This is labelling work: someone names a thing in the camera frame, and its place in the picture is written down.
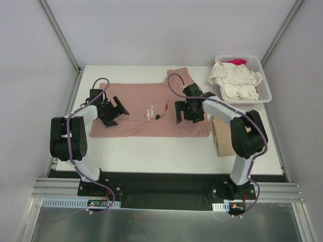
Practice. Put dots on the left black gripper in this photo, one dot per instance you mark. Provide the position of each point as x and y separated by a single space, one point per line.
112 114

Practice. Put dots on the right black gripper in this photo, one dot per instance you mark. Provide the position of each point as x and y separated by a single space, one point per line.
182 111

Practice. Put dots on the pink printed t shirt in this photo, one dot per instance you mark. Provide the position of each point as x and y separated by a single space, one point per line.
151 110

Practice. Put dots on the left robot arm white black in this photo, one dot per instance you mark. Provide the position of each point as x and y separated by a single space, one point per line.
68 139

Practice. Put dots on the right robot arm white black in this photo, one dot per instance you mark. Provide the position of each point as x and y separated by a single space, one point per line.
239 178

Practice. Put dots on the folded beige t shirt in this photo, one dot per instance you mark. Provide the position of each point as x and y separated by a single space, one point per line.
222 141

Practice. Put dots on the cream crumpled t shirt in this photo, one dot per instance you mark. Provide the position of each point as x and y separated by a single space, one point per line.
237 82

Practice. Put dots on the magenta t shirt in basket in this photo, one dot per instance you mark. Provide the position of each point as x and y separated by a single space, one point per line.
237 62

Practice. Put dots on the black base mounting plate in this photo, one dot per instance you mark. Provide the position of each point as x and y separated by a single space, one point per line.
168 191

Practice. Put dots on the white plastic laundry basket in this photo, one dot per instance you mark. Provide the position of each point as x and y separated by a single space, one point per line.
253 64

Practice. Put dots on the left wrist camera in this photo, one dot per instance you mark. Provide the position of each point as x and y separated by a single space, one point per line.
96 96

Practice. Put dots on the aluminium front rail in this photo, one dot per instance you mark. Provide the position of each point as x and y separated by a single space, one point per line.
67 188

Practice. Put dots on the right white cable duct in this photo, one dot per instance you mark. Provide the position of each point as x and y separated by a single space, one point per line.
221 207

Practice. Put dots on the white cable duct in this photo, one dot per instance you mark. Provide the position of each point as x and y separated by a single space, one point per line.
79 203
221 207

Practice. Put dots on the left white cable duct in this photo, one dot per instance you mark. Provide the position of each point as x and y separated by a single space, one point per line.
79 203

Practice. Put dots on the left aluminium frame post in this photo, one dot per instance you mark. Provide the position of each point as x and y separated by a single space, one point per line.
59 34

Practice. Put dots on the aluminium frame post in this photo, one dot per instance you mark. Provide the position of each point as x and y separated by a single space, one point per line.
59 34
297 5

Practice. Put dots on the right aluminium frame post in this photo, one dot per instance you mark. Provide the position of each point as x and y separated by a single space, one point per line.
297 5

